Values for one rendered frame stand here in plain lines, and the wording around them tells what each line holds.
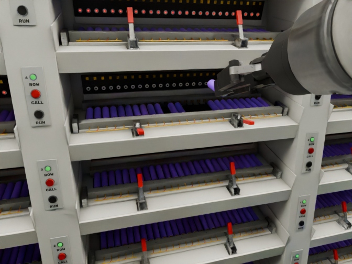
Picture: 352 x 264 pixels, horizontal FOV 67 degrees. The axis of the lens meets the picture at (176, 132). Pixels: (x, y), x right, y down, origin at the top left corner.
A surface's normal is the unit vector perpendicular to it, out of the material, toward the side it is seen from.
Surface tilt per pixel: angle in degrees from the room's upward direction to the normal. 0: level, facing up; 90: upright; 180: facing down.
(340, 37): 97
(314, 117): 90
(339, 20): 83
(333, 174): 15
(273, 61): 92
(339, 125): 105
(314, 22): 71
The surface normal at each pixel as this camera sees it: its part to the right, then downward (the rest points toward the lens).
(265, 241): 0.05, -0.86
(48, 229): 0.26, 0.26
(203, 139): 0.25, 0.50
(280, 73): -0.85, 0.48
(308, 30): -0.96, -0.17
